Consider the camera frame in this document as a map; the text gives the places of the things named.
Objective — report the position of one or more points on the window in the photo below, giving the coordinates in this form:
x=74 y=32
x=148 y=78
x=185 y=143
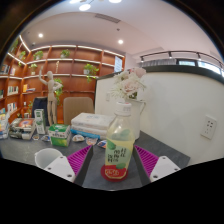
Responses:
x=206 y=66

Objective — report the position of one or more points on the yellow drink bottle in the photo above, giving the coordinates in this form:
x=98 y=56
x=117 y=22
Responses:
x=119 y=150

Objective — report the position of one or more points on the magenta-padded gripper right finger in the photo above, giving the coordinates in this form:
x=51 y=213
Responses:
x=163 y=166

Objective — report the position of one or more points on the white vase with pale flowers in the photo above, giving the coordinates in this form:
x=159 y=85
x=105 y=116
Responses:
x=128 y=85

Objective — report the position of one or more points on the white wall switch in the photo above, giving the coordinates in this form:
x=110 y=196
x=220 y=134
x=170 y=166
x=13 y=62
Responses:
x=108 y=97

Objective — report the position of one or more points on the branched ceiling lamp, round bulbs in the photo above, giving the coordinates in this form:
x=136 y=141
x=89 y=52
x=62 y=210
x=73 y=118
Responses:
x=85 y=6

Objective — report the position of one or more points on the wooden artist mannequin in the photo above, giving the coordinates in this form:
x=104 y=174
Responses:
x=50 y=93

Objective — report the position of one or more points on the white wall socket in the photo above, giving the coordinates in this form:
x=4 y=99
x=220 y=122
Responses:
x=209 y=126

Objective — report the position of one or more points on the green and white box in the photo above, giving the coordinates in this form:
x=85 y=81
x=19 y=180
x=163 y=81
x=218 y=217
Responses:
x=60 y=135

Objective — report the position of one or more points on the ceiling air vent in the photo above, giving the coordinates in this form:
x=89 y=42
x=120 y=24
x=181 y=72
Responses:
x=107 y=18

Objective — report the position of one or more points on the small snack packet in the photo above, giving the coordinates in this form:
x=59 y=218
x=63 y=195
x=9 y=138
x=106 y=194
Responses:
x=45 y=137
x=101 y=143
x=36 y=136
x=78 y=138
x=91 y=141

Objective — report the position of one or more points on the recessed ceiling spotlight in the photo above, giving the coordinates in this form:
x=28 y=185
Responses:
x=120 y=41
x=40 y=35

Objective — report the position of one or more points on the wooden shelf unit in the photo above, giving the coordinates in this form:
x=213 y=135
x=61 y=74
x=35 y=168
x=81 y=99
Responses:
x=76 y=70

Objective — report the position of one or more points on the black ceiling track rail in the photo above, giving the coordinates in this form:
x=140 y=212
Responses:
x=180 y=53

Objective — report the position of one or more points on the stack of dark books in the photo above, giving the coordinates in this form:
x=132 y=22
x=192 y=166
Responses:
x=21 y=128

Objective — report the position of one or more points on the grey curtain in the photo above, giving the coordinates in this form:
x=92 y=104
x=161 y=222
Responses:
x=158 y=62

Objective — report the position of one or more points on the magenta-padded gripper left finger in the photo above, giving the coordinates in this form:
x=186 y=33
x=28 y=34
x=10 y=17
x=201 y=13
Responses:
x=60 y=166

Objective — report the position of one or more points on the stack of white books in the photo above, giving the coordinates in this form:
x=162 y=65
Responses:
x=91 y=121

